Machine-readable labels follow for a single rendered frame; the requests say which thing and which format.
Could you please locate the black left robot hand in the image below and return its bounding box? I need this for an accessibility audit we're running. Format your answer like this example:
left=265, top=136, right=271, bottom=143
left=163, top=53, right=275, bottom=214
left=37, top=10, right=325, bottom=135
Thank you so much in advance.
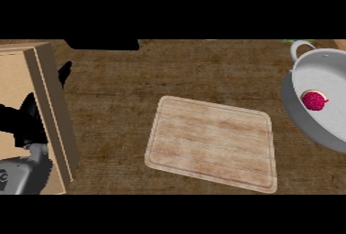
left=0, top=60, right=74, bottom=149

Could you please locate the wooden cutting board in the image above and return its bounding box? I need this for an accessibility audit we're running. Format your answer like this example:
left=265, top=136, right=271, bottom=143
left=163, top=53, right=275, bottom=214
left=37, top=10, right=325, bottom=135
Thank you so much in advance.
left=144, top=95, right=278, bottom=195

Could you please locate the black appliance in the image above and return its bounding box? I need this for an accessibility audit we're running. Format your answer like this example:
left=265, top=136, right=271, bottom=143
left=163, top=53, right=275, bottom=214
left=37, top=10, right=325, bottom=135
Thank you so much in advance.
left=64, top=38, right=142, bottom=51

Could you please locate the green leafy thing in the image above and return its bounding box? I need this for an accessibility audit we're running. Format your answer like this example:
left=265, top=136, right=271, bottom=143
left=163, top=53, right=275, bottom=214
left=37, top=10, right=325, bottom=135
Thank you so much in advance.
left=281, top=38, right=318, bottom=44

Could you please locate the grey pot with handle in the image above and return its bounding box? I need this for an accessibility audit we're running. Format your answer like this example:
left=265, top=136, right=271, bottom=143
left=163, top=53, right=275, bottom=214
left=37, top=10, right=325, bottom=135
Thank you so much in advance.
left=280, top=39, right=346, bottom=154

